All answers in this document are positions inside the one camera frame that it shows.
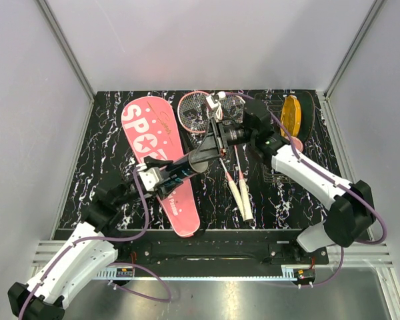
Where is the right pink badminton racket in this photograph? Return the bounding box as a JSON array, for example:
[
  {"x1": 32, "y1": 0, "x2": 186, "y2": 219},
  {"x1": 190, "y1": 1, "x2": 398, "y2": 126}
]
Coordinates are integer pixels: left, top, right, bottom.
[{"x1": 212, "y1": 92, "x2": 253, "y2": 223}]

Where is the black wire basket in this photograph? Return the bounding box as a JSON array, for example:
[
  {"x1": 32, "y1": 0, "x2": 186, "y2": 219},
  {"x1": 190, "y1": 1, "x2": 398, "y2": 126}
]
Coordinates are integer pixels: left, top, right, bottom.
[{"x1": 255, "y1": 90, "x2": 331, "y2": 183}]

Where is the left pink badminton racket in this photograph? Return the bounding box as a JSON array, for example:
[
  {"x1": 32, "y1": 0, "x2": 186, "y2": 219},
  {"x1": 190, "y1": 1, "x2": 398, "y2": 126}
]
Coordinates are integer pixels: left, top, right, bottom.
[{"x1": 177, "y1": 91, "x2": 251, "y2": 221}]

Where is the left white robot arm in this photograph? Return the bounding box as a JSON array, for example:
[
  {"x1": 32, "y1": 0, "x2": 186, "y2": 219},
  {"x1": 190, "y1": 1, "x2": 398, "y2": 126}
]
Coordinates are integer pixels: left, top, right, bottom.
[{"x1": 7, "y1": 157, "x2": 184, "y2": 319}]

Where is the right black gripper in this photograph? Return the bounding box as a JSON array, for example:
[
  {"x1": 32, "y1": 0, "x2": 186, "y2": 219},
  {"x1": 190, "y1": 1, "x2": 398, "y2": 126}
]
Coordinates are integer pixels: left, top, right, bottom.
[{"x1": 190, "y1": 119, "x2": 254, "y2": 166}]

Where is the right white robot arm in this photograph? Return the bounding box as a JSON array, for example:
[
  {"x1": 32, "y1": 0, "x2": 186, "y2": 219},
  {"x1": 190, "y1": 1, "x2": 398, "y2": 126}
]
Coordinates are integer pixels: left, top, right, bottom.
[{"x1": 178, "y1": 95, "x2": 378, "y2": 265}]

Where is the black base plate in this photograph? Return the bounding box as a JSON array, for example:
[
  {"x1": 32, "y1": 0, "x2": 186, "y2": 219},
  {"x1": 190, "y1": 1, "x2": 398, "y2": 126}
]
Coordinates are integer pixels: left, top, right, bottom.
[{"x1": 117, "y1": 229, "x2": 329, "y2": 278}]

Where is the pink racket bag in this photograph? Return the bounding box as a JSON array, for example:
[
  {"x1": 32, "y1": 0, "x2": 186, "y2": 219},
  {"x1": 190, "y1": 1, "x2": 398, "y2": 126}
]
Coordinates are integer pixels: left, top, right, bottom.
[{"x1": 121, "y1": 96, "x2": 200, "y2": 237}]

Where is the black shuttlecock tube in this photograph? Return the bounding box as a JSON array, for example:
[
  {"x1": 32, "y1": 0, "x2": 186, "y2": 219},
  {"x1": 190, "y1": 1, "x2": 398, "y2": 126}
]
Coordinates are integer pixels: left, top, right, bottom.
[{"x1": 155, "y1": 151, "x2": 209, "y2": 199}]

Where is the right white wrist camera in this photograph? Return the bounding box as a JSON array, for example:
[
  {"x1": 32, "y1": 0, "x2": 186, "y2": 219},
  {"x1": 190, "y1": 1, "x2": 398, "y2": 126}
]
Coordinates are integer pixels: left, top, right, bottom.
[{"x1": 205, "y1": 91, "x2": 226, "y2": 122}]

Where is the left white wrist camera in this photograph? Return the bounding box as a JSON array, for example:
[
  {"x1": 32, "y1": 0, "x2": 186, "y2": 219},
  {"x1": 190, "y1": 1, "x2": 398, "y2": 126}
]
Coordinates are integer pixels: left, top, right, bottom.
[{"x1": 138, "y1": 167, "x2": 163, "y2": 192}]

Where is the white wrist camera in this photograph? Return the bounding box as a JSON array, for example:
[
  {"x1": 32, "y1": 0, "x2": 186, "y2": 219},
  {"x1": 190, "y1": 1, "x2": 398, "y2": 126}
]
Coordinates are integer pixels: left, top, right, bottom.
[
  {"x1": 205, "y1": 91, "x2": 226, "y2": 122},
  {"x1": 138, "y1": 167, "x2": 163, "y2": 192}
]

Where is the pink patterned cup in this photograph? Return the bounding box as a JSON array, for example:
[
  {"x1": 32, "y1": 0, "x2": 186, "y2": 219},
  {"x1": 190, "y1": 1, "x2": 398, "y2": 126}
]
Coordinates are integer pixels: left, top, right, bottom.
[{"x1": 292, "y1": 137, "x2": 304, "y2": 153}]

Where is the pink badminton racket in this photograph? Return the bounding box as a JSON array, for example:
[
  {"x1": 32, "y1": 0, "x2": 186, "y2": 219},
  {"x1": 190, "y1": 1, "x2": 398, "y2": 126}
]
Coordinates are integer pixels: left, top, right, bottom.
[
  {"x1": 177, "y1": 91, "x2": 251, "y2": 221},
  {"x1": 212, "y1": 92, "x2": 253, "y2": 223}
]

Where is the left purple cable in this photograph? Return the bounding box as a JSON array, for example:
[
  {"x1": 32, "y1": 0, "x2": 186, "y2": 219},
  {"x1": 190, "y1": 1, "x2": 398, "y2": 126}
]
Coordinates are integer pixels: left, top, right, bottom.
[{"x1": 18, "y1": 166, "x2": 173, "y2": 319}]

